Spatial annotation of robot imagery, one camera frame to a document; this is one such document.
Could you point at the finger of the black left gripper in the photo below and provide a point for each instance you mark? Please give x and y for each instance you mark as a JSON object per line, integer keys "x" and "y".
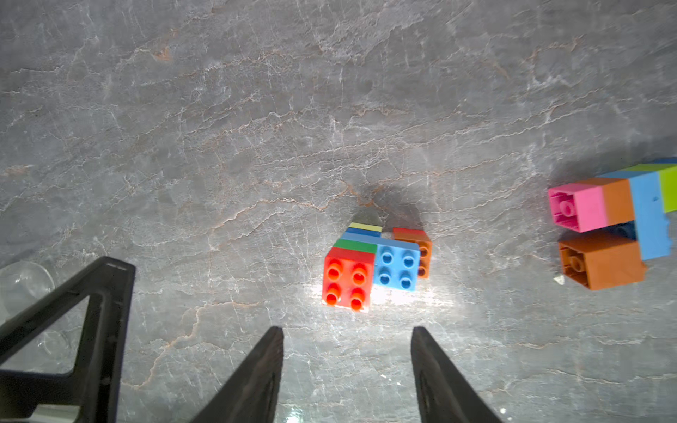
{"x": 93, "y": 384}

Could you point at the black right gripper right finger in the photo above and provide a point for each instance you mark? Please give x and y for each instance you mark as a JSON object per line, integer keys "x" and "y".
{"x": 443, "y": 394}

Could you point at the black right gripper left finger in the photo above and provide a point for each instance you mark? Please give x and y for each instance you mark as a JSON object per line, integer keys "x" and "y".
{"x": 251, "y": 393}

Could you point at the light blue long lego brick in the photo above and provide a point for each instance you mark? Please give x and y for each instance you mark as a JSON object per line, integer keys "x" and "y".
{"x": 397, "y": 263}

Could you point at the brown-orange lego brick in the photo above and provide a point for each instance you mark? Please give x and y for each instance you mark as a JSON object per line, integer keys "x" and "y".
{"x": 426, "y": 249}

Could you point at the red lego brick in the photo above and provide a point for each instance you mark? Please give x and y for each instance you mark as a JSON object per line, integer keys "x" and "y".
{"x": 405, "y": 233}
{"x": 348, "y": 279}

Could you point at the red lego brick front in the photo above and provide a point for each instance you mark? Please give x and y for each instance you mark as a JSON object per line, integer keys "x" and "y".
{"x": 405, "y": 233}

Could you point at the pink small lego brick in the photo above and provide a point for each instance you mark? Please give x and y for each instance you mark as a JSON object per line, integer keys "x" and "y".
{"x": 578, "y": 207}

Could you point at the orange small lego brick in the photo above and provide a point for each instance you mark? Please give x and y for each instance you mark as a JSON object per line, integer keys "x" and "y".
{"x": 617, "y": 198}

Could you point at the lime green small lego brick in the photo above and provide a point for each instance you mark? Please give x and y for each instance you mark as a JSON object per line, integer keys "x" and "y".
{"x": 667, "y": 180}

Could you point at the dark blue small lego brick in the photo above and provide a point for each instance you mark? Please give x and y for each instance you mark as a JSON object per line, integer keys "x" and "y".
{"x": 670, "y": 160}

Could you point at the clear bottle white cap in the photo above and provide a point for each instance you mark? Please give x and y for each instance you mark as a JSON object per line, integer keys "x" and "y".
{"x": 22, "y": 284}

